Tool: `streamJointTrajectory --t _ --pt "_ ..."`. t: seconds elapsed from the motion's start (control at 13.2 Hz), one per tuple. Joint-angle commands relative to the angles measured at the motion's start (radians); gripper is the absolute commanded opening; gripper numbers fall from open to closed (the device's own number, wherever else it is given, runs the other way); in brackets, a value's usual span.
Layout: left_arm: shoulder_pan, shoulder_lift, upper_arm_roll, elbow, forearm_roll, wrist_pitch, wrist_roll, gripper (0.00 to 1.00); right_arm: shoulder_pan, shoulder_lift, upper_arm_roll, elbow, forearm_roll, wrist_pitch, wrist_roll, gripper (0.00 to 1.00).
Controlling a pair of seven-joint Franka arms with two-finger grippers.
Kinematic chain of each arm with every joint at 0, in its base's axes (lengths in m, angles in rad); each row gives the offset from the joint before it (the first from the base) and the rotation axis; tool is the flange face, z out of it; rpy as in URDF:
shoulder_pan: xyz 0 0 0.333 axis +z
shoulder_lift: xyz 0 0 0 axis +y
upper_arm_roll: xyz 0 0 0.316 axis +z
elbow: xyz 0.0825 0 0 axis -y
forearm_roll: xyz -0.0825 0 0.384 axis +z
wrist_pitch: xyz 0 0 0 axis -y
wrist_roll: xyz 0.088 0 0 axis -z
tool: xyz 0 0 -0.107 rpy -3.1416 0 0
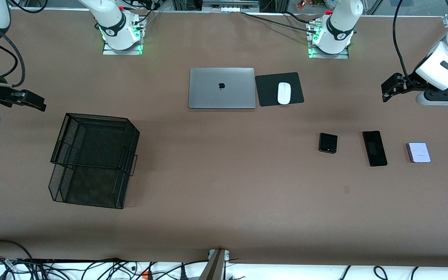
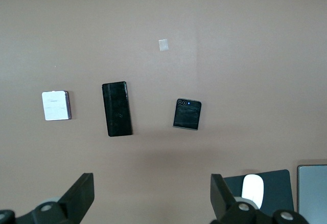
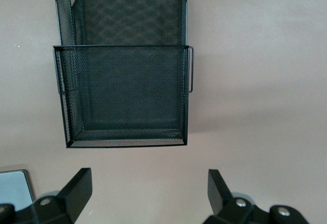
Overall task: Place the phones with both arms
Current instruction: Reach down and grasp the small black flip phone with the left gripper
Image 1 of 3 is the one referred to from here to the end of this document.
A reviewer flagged lilac flip phone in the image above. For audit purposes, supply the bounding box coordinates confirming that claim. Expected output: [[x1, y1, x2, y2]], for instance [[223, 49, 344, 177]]
[[406, 143, 431, 163]]

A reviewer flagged black flip phone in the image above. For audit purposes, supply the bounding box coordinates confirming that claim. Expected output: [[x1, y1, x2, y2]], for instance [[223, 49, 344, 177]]
[[318, 133, 338, 154]]

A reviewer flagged long black phone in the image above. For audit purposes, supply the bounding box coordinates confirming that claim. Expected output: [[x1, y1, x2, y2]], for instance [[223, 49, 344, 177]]
[[362, 131, 388, 167]]

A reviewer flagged black mesh two-tier tray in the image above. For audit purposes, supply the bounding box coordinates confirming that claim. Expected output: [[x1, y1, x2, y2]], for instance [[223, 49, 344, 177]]
[[48, 113, 140, 210]]

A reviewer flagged white computer mouse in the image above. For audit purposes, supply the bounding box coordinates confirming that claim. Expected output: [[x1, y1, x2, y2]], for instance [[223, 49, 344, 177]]
[[277, 82, 291, 105]]

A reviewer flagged black mouse pad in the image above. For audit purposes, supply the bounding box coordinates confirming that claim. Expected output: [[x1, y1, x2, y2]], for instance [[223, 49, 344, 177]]
[[255, 72, 305, 107]]

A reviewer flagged silver closed laptop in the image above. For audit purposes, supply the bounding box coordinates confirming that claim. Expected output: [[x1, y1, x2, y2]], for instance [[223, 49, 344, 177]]
[[188, 68, 256, 109]]

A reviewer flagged white power strip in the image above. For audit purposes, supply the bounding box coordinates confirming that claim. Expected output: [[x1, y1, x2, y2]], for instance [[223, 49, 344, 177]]
[[203, 0, 259, 12]]

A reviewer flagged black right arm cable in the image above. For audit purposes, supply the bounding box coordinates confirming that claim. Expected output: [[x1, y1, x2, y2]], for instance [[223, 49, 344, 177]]
[[0, 33, 26, 88]]

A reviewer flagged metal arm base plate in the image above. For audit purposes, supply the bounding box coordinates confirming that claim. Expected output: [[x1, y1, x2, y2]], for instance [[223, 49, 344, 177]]
[[103, 16, 145, 56], [307, 19, 350, 60]]

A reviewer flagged black cable loop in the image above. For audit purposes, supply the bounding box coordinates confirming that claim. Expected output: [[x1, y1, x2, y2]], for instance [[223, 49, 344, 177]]
[[8, 0, 48, 14]]

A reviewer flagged black cable on table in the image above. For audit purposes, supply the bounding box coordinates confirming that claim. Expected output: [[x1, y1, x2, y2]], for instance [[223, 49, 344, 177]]
[[241, 12, 316, 33]]

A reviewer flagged grey curved cable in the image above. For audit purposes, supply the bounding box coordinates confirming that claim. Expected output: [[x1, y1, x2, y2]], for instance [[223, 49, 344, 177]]
[[0, 239, 34, 262]]

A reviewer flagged black base cable bundle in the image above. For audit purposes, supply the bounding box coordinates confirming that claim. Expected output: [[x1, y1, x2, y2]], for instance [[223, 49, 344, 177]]
[[133, 0, 163, 28]]

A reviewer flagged black cable tangle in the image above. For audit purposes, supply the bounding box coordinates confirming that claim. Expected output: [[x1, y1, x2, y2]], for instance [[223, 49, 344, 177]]
[[0, 257, 193, 280]]

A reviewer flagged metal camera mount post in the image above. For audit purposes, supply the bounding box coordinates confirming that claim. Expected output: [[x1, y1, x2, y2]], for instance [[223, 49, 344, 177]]
[[199, 249, 230, 280]]

